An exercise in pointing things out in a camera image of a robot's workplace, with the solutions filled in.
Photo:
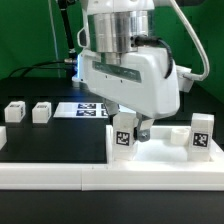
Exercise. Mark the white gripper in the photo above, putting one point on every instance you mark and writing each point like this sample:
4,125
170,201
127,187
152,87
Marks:
138,83

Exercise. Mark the white square table top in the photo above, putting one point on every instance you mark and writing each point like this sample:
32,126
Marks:
167,144

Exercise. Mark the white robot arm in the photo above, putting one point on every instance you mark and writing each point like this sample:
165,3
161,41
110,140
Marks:
115,27

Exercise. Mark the white marker sheet with tags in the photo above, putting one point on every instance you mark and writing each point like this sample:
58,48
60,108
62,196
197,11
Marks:
80,110

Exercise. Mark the white U-shaped obstacle fence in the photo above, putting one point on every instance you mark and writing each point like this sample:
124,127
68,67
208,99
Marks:
115,175

